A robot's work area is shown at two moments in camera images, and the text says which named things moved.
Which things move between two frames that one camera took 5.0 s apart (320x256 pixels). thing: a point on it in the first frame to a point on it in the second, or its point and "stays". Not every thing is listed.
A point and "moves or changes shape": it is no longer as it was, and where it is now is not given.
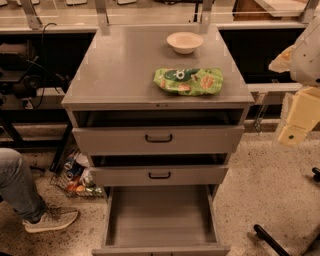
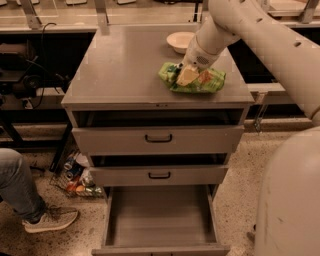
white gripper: [307, 61] to [196, 58]
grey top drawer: [158, 132] stays
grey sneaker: [52, 218] stays
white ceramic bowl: [184, 42] stays
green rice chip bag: [189, 81] moves or changes shape
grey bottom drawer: [161, 220] stays
